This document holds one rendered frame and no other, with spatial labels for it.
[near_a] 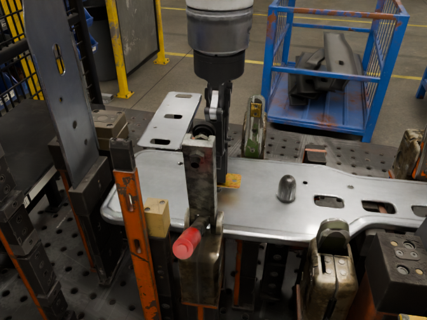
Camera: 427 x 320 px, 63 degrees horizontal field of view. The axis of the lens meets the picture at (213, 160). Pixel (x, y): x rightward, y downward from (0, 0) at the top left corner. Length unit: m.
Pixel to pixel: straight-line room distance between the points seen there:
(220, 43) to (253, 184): 0.30
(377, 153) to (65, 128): 1.10
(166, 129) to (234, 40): 0.41
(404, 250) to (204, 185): 0.24
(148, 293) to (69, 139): 0.31
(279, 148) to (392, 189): 0.66
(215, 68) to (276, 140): 0.90
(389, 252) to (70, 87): 0.55
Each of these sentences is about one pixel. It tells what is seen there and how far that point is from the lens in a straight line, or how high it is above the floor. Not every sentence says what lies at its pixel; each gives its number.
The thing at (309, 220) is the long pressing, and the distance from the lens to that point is 0.62.
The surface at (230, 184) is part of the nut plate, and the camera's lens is 0.63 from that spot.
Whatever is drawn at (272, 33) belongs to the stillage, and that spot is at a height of 0.79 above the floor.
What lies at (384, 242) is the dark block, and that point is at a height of 1.12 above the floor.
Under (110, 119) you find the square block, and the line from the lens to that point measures 0.79.
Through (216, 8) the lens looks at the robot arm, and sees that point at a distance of 0.46.
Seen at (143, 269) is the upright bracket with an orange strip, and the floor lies 0.95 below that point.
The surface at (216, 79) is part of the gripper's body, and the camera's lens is 0.50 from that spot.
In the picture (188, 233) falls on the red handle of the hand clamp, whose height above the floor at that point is 1.14.
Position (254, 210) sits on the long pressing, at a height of 1.00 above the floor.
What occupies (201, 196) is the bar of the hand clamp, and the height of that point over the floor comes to 1.13.
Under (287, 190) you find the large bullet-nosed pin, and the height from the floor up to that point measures 1.03.
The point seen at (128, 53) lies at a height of 0.34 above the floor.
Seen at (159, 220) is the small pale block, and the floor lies 1.05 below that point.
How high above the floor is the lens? 1.43
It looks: 36 degrees down
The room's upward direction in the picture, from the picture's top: straight up
